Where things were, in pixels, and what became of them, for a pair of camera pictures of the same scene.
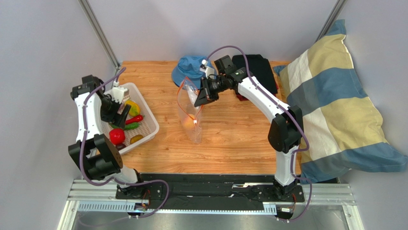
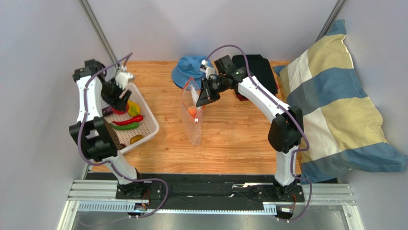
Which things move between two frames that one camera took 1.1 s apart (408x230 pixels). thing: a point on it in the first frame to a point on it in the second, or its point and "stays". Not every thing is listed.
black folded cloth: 260,68 stays
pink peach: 189,121 to 193,110
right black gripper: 207,90 stays
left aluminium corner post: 102,37 stays
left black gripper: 121,118 to 117,102
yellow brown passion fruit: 136,138 stays
